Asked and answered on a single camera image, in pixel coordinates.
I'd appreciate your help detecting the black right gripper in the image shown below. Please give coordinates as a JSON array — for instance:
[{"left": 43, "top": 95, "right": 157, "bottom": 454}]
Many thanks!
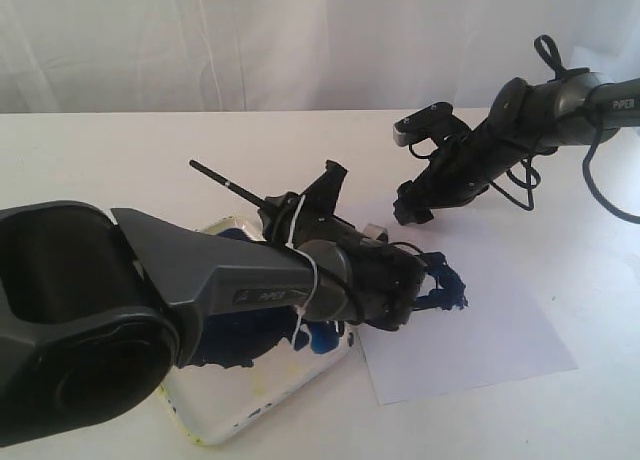
[{"left": 393, "top": 122, "right": 525, "bottom": 226}]

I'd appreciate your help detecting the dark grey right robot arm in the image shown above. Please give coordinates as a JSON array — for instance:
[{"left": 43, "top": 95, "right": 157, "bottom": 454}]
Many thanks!
[{"left": 393, "top": 69, "right": 639, "bottom": 225}]

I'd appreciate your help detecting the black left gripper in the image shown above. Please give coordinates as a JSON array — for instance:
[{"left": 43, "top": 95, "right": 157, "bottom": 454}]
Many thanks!
[{"left": 258, "top": 160, "right": 425, "bottom": 331}]

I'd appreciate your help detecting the white zip tie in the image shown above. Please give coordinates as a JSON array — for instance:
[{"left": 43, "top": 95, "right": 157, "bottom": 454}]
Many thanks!
[{"left": 284, "top": 194, "right": 321, "bottom": 351}]

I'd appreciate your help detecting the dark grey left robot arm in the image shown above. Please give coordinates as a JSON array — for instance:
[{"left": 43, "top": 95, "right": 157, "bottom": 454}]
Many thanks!
[{"left": 1, "top": 161, "right": 425, "bottom": 447}]

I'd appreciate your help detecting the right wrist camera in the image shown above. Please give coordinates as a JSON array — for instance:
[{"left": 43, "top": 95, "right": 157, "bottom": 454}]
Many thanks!
[{"left": 393, "top": 102, "right": 471, "bottom": 147}]

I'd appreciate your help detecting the white paper with square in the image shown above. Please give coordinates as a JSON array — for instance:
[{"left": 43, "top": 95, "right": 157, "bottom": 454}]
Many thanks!
[{"left": 344, "top": 200, "right": 577, "bottom": 404}]

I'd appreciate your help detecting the white paint tray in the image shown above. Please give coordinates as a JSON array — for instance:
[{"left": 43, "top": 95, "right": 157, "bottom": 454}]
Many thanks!
[{"left": 159, "top": 213, "right": 359, "bottom": 447}]

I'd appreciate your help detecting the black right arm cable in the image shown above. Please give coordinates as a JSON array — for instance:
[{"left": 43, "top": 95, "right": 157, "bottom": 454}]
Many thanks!
[{"left": 407, "top": 34, "right": 640, "bottom": 225}]

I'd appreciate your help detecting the white backdrop curtain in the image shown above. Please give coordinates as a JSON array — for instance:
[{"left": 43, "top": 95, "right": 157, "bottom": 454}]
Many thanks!
[{"left": 1, "top": 0, "right": 639, "bottom": 113}]

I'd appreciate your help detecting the black paintbrush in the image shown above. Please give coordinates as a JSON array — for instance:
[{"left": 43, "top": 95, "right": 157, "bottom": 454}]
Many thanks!
[{"left": 189, "top": 159, "right": 266, "bottom": 209}]

